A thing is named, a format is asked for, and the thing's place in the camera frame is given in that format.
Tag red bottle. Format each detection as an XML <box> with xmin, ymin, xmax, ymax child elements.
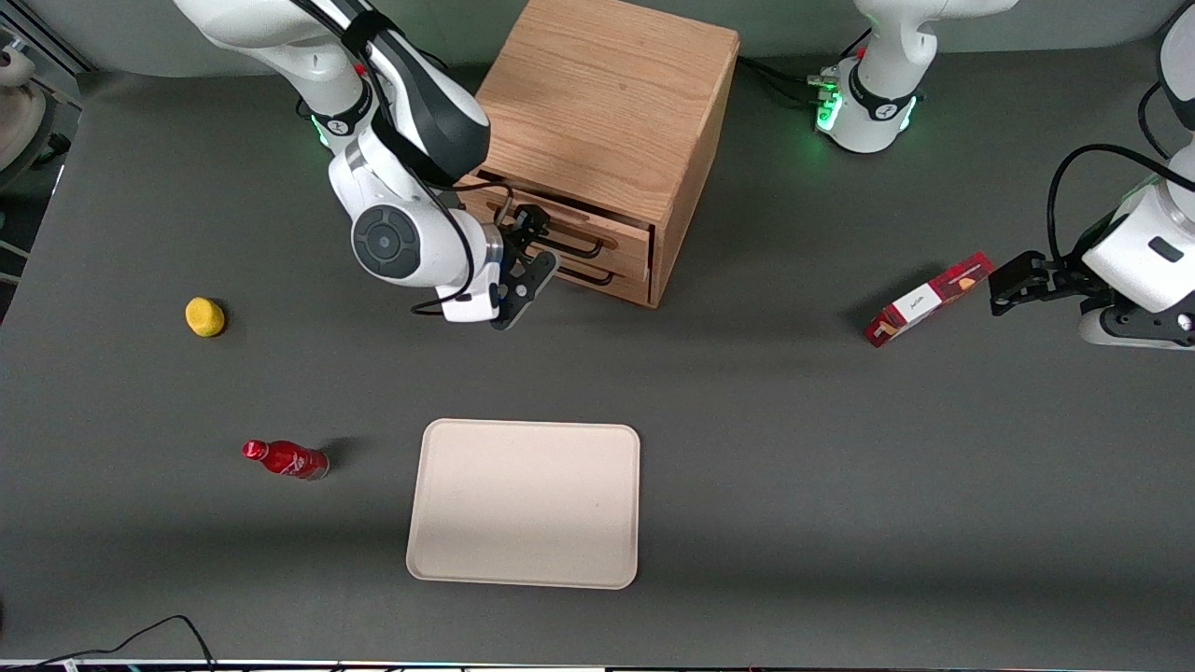
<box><xmin>242</xmin><ymin>439</ymin><xmax>330</xmax><ymax>483</ymax></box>

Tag beige round object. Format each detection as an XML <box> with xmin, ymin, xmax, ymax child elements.
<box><xmin>0</xmin><ymin>45</ymin><xmax>49</xmax><ymax>175</ymax></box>

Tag black metal drawer handle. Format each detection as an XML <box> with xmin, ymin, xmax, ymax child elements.
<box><xmin>502</xmin><ymin>185</ymin><xmax>608</xmax><ymax>261</ymax></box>
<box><xmin>536</xmin><ymin>258</ymin><xmax>618</xmax><ymax>288</ymax></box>

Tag thin black cable on table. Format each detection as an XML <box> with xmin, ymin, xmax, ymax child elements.
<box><xmin>26</xmin><ymin>613</ymin><xmax>218</xmax><ymax>672</ymax></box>

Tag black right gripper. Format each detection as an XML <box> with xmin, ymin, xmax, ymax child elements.
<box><xmin>491</xmin><ymin>203</ymin><xmax>562</xmax><ymax>331</ymax></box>

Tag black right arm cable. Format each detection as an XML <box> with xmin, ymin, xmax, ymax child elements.
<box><xmin>299</xmin><ymin>0</ymin><xmax>488</xmax><ymax>318</ymax></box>

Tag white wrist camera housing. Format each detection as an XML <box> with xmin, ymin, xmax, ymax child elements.
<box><xmin>436</xmin><ymin>221</ymin><xmax>508</xmax><ymax>326</ymax></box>
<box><xmin>1077</xmin><ymin>308</ymin><xmax>1195</xmax><ymax>352</ymax></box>

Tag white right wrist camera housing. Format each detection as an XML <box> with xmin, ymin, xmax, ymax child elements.
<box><xmin>436</xmin><ymin>221</ymin><xmax>508</xmax><ymax>326</ymax></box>

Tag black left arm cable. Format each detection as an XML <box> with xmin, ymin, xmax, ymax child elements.
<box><xmin>1045</xmin><ymin>82</ymin><xmax>1195</xmax><ymax>264</ymax></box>

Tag plain wooden drawer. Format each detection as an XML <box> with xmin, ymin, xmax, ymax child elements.
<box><xmin>523</xmin><ymin>245</ymin><xmax>653</xmax><ymax>308</ymax></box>

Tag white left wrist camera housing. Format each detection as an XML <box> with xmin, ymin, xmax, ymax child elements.
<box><xmin>1077</xmin><ymin>308</ymin><xmax>1195</xmax><ymax>352</ymax></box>

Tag yellow lemon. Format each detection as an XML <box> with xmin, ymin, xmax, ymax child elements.
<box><xmin>184</xmin><ymin>296</ymin><xmax>228</xmax><ymax>339</ymax></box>

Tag red plaid cookie box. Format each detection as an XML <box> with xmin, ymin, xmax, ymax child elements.
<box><xmin>864</xmin><ymin>250</ymin><xmax>997</xmax><ymax>349</ymax></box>

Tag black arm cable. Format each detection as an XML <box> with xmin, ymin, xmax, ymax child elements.
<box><xmin>1045</xmin><ymin>82</ymin><xmax>1195</xmax><ymax>264</ymax></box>
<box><xmin>299</xmin><ymin>0</ymin><xmax>488</xmax><ymax>318</ymax></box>

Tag wooden drawer cabinet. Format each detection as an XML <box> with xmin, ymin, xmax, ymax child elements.
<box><xmin>456</xmin><ymin>0</ymin><xmax>741</xmax><ymax>310</ymax></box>

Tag beige rectangular tray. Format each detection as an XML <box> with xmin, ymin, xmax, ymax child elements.
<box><xmin>405</xmin><ymin>418</ymin><xmax>642</xmax><ymax>592</ymax></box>

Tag wooden drawer with cutout grip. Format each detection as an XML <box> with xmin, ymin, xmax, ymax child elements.
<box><xmin>462</xmin><ymin>174</ymin><xmax>654</xmax><ymax>282</ymax></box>

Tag black left base cables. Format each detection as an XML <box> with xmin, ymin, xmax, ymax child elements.
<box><xmin>736</xmin><ymin>26</ymin><xmax>875</xmax><ymax>105</ymax></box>

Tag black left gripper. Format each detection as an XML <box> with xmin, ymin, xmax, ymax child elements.
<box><xmin>990</xmin><ymin>215</ymin><xmax>1195</xmax><ymax>339</ymax></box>

